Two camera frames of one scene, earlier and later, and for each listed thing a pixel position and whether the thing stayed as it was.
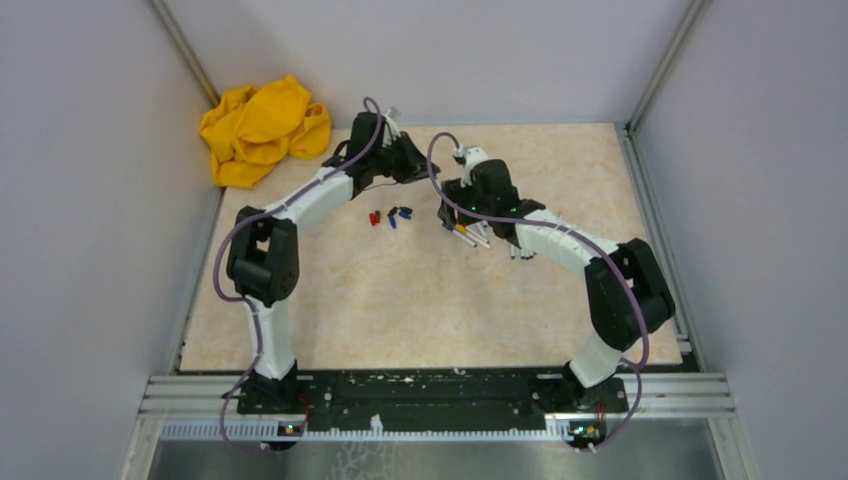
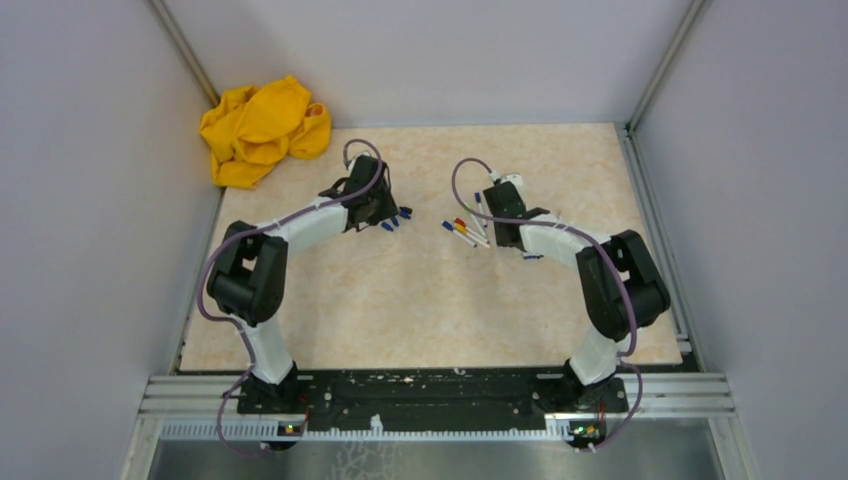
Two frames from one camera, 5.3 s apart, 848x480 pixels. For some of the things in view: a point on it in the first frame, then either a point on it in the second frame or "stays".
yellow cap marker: [462, 228] stays
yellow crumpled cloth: [251, 129] stays
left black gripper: [415, 166] to [390, 207]
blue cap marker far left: [461, 236] stays
